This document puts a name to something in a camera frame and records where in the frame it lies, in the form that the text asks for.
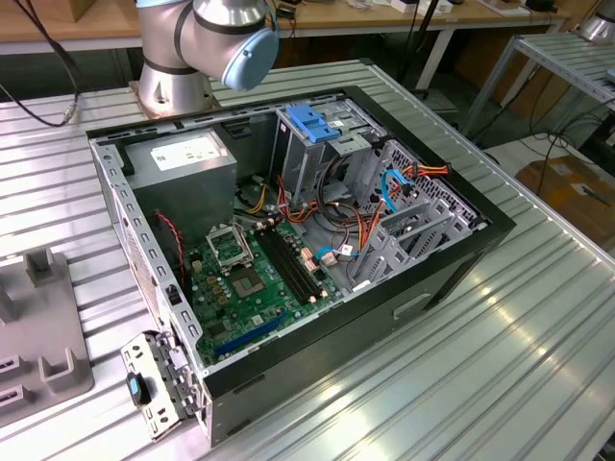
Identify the grey optical drive cage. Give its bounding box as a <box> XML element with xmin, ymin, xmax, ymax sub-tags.
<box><xmin>268</xmin><ymin>93</ymin><xmax>385</xmax><ymax>207</ymax></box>

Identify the black blue release latch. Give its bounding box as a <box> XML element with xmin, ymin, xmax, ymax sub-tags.
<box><xmin>124</xmin><ymin>370</ymin><xmax>151</xmax><ymax>408</ymax></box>

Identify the black RAM slot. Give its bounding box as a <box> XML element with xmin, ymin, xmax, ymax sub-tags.
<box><xmin>266</xmin><ymin>225</ymin><xmax>322</xmax><ymax>297</ymax></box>
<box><xmin>253</xmin><ymin>229</ymin><xmax>308</xmax><ymax>306</ymax></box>

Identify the grey part rack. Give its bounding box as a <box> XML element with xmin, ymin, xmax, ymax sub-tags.
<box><xmin>0</xmin><ymin>247</ymin><xmax>98</xmax><ymax>428</ymax></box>

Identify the flat brown cardboard box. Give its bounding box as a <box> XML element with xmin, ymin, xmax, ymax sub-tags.
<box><xmin>514</xmin><ymin>156</ymin><xmax>615</xmax><ymax>241</ymax></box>

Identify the blue expansion slot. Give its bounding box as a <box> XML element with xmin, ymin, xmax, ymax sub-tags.
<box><xmin>213</xmin><ymin>310</ymin><xmax>292</xmax><ymax>359</ymax></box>

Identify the metal slat side table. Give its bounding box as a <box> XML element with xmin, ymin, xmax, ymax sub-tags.
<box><xmin>460</xmin><ymin>32</ymin><xmax>615</xmax><ymax>140</ymax></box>

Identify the grey power supply unit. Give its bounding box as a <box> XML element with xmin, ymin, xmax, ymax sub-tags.
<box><xmin>122</xmin><ymin>128</ymin><xmax>239</xmax><ymax>246</ymax></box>

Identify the black cable loop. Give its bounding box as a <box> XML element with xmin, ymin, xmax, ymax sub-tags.
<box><xmin>318</xmin><ymin>153</ymin><xmax>361</xmax><ymax>215</ymax></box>

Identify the orange red power wire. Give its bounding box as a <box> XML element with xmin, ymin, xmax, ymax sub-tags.
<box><xmin>396</xmin><ymin>161</ymin><xmax>452</xmax><ymax>198</ymax></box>

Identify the black open PC case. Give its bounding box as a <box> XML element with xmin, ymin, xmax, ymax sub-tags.
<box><xmin>85</xmin><ymin>85</ymin><xmax>518</xmax><ymax>449</ymax></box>

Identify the metal socket cover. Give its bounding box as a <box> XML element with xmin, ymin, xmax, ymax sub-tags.
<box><xmin>205</xmin><ymin>223</ymin><xmax>255</xmax><ymax>272</ymax></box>

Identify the perforated metal disk bay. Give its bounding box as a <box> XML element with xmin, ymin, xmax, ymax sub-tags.
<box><xmin>348</xmin><ymin>138</ymin><xmax>487</xmax><ymax>295</ymax></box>

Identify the red orange wire bundle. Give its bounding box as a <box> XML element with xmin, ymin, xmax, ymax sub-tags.
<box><xmin>276</xmin><ymin>175</ymin><xmax>385</xmax><ymax>252</ymax></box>

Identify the red black fan wire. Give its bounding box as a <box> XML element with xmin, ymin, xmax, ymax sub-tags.
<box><xmin>153</xmin><ymin>209</ymin><xmax>187</xmax><ymax>289</ymax></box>

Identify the metal slot retainer bracket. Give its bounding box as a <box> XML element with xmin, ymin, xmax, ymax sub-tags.
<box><xmin>119</xmin><ymin>329</ymin><xmax>206</xmax><ymax>442</ymax></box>

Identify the blue drive bay latch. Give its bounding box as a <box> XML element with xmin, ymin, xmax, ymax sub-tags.
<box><xmin>284</xmin><ymin>104</ymin><xmax>341</xmax><ymax>145</ymax></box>

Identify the CPU socket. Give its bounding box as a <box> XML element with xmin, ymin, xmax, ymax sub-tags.
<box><xmin>227</xmin><ymin>265</ymin><xmax>266</xmax><ymax>303</ymax></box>

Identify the yellow orange wire bundle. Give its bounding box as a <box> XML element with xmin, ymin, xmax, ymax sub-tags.
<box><xmin>234</xmin><ymin>184</ymin><xmax>270</xmax><ymax>215</ymax></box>

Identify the blue data wire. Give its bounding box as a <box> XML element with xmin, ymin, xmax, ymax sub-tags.
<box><xmin>378</xmin><ymin>167</ymin><xmax>404</xmax><ymax>213</ymax></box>

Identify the green motherboard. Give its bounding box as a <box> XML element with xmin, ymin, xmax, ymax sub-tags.
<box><xmin>184</xmin><ymin>218</ymin><xmax>347</xmax><ymax>371</ymax></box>

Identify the black case fan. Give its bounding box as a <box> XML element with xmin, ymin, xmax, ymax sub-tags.
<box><xmin>152</xmin><ymin>209</ymin><xmax>188</xmax><ymax>292</ymax></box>

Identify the black cable with silver plug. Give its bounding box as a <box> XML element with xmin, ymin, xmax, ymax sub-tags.
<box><xmin>0</xmin><ymin>0</ymin><xmax>83</xmax><ymax>129</ymax></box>

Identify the blue wire with white label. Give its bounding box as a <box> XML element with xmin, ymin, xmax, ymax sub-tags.
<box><xmin>315</xmin><ymin>245</ymin><xmax>359</xmax><ymax>263</ymax></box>

